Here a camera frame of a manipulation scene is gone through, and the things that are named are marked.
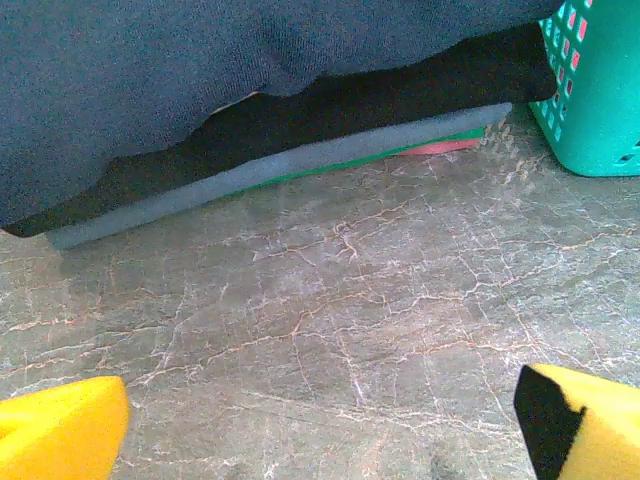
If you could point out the teal plastic basket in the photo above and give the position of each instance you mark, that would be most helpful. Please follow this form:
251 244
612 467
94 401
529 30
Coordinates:
600 125

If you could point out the red t-shirt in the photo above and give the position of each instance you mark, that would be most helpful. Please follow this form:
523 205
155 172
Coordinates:
583 27

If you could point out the pink folded t-shirt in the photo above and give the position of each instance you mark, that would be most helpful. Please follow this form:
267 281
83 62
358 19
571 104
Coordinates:
440 148

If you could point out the green folded t-shirt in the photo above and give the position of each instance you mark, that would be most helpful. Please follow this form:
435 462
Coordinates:
440 138

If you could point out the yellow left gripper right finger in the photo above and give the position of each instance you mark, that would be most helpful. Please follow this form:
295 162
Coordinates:
610 430

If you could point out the navy folded t-shirt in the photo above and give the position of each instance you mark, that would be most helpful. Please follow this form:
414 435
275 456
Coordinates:
125 75

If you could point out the black folded t-shirt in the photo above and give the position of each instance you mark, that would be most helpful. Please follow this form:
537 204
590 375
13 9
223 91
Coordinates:
350 105

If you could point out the grey folded t-shirt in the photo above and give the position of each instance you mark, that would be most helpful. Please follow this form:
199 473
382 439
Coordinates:
250 175

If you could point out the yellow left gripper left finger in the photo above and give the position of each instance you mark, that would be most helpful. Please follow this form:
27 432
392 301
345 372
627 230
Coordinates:
55 435

